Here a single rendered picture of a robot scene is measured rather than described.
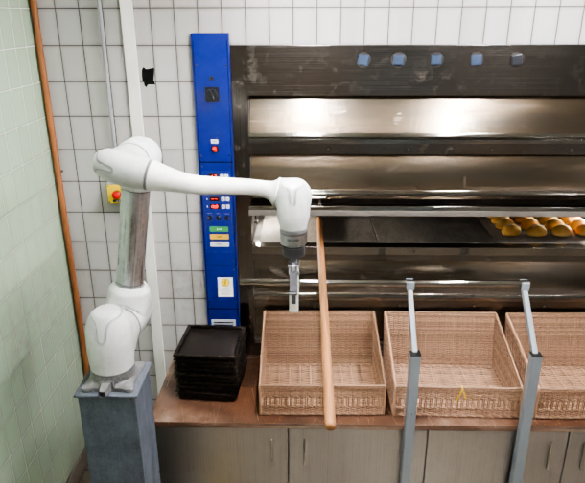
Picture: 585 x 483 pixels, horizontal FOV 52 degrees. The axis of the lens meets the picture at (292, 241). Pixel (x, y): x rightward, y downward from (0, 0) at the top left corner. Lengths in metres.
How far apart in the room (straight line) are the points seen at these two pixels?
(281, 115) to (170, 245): 0.83
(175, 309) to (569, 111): 2.05
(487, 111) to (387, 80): 0.47
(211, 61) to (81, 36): 0.57
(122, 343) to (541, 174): 1.95
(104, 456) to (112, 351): 0.43
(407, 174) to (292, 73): 0.69
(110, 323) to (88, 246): 0.98
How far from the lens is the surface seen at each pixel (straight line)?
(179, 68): 2.73
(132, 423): 2.26
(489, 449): 2.88
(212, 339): 2.85
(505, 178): 2.90
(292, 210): 1.87
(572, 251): 3.14
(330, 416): 1.69
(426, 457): 2.85
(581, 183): 3.02
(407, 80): 2.72
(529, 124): 2.87
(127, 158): 1.95
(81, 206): 2.99
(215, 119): 2.70
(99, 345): 2.15
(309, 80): 2.68
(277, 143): 2.72
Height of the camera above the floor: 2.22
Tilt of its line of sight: 21 degrees down
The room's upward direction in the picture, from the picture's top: straight up
